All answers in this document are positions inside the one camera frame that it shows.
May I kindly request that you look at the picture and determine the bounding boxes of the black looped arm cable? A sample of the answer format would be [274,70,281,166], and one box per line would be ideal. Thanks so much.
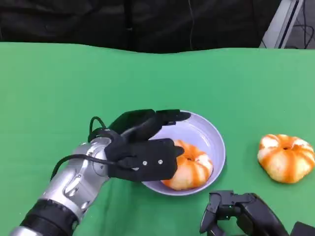
[50,153,116,181]
[87,116,110,143]

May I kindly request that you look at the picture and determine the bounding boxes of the green table cloth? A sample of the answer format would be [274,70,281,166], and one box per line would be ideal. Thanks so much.
[0,41,315,236]

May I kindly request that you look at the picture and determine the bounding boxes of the black floor cables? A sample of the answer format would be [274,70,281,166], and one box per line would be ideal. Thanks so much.
[291,9,315,50]

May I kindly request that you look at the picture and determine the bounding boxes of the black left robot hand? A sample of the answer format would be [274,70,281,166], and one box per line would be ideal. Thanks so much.
[104,109,191,183]

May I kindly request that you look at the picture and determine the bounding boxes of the lilac plate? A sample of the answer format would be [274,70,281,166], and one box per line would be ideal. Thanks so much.
[141,110,226,197]

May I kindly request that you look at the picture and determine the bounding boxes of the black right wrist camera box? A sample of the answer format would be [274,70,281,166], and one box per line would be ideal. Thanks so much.
[289,221,315,236]

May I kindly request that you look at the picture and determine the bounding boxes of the black backdrop curtain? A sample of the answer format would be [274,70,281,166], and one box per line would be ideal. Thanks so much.
[0,0,281,54]

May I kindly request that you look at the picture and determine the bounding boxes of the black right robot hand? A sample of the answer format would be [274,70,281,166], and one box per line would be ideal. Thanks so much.
[199,190,290,236]

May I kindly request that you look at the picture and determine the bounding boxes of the aluminium frame post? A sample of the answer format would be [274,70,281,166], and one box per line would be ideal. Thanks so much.
[258,0,305,49]

